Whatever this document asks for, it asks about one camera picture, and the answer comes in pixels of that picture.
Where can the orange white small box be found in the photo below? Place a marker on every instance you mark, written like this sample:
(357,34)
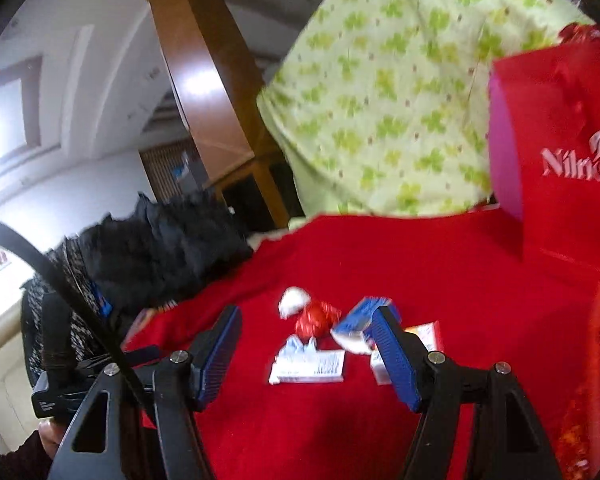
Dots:
(427,335)

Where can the green clover print quilt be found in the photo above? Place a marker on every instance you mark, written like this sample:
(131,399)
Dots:
(380,85)

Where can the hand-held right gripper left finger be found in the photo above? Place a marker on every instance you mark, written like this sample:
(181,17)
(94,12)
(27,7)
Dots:
(219,360)

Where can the brown wooden furniture frame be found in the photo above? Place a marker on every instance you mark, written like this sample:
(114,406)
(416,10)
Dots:
(195,70)

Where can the small red plastic bag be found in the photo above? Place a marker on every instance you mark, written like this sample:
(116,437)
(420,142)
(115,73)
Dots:
(580,34)

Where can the red foil wrapper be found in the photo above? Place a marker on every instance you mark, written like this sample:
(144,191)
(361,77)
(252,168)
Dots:
(315,320)

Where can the wooden lattice screen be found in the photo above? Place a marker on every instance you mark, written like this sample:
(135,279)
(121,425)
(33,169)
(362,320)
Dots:
(162,167)

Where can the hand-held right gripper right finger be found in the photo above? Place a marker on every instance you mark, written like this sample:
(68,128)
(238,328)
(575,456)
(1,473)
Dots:
(394,360)

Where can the person's left hand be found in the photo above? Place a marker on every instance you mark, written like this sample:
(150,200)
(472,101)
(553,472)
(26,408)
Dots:
(50,437)

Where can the person's left forearm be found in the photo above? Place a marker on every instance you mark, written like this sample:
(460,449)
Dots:
(22,462)

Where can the blue toothpaste box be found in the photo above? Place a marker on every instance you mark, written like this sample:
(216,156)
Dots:
(357,320)

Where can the red cloth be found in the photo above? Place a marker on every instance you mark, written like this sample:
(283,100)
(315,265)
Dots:
(330,435)

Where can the white blue packet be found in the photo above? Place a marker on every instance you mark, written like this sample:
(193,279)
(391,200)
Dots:
(307,367)

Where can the pink ball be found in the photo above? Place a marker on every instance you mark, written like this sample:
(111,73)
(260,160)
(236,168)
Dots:
(505,155)

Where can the black white patterned cloth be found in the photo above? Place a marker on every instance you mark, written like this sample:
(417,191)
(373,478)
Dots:
(32,320)

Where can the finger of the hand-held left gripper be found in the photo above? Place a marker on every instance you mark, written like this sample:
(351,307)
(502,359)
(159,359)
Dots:
(140,353)

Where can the white tissue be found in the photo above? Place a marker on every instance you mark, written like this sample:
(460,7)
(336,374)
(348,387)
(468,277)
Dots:
(292,300)

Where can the red paper bag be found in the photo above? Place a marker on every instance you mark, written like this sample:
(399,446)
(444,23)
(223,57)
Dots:
(565,110)

